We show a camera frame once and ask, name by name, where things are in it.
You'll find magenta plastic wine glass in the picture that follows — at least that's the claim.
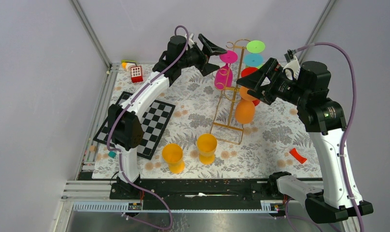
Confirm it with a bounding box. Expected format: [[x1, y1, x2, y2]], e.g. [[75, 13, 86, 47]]
[[214, 50, 238, 91]]

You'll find red toy block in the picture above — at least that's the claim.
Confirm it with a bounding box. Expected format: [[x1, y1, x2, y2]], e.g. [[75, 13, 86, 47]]
[[130, 66, 143, 83]]

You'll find small colourful toy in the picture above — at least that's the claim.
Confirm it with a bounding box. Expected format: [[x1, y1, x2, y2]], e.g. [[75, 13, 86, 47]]
[[121, 59, 137, 70]]

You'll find red plastic wine glass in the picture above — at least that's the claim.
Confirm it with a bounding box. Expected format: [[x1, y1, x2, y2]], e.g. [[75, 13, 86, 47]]
[[240, 67, 260, 106]]

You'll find green plastic wine glass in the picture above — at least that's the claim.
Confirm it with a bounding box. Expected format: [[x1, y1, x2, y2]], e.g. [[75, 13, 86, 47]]
[[246, 40, 266, 54]]

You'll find gold wire glass rack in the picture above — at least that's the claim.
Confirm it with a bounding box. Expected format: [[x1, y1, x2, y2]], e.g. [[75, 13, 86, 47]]
[[210, 39, 250, 145]]

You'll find amber plastic wine glass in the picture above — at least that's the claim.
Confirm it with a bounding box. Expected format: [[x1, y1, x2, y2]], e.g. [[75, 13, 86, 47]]
[[196, 133, 217, 165]]

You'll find red curved piece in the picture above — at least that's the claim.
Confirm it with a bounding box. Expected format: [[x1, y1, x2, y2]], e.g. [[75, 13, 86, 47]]
[[289, 148, 307, 164]]

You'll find blue plastic wine glass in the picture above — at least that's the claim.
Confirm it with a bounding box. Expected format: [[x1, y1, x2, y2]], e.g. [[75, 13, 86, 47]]
[[243, 53, 264, 68]]

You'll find floral table mat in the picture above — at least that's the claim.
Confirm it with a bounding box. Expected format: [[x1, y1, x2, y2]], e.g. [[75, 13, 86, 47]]
[[91, 62, 324, 180]]

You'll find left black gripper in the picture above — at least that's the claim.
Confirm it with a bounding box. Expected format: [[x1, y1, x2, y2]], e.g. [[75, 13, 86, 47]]
[[178, 35, 226, 76]]

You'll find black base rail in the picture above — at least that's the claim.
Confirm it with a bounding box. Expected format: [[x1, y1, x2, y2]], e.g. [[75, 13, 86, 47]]
[[109, 179, 285, 211]]

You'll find small teal block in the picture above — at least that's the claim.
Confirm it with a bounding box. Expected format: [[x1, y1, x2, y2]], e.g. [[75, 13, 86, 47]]
[[108, 151, 117, 159]]

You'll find yellow plastic wine glass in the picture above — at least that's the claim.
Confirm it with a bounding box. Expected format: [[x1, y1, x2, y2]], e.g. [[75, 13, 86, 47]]
[[162, 143, 185, 174]]

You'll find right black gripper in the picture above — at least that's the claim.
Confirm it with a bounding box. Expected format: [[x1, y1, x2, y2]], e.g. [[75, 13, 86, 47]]
[[237, 57, 309, 106]]

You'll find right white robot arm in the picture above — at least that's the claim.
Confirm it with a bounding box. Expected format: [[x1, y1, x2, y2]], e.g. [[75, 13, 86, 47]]
[[237, 58, 374, 224]]

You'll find orange plastic wine glass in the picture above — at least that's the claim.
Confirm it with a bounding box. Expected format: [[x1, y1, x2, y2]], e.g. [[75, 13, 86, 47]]
[[235, 87, 258, 124]]

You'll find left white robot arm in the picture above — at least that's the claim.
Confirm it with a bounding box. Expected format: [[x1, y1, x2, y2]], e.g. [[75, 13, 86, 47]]
[[107, 34, 227, 199]]

